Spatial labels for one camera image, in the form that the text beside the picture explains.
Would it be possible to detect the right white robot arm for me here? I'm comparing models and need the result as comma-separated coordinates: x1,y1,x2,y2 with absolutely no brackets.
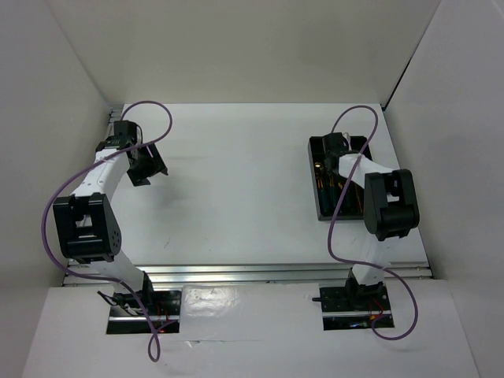
322,132,420,309

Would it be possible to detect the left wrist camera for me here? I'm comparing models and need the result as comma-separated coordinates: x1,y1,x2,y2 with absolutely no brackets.
135,125,143,144

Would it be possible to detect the black cutlery tray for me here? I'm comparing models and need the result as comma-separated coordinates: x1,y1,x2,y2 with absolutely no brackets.
308,136,364,221

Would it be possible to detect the gold spoon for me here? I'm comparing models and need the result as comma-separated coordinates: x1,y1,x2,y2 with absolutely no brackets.
314,162,325,211

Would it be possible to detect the aluminium table rail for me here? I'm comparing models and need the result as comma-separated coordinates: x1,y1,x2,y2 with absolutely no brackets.
62,262,433,288

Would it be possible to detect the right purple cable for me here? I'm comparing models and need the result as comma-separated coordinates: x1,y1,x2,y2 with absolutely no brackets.
327,105,419,340

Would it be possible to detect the copper chopstick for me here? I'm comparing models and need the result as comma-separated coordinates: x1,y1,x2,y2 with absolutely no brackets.
353,184,363,215

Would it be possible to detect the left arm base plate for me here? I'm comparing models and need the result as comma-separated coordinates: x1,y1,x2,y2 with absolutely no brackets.
106,286,184,335

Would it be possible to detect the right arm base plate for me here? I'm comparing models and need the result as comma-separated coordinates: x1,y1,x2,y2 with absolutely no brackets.
311,287,395,331

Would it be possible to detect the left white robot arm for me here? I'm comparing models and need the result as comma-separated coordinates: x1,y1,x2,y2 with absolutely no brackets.
53,120,169,314

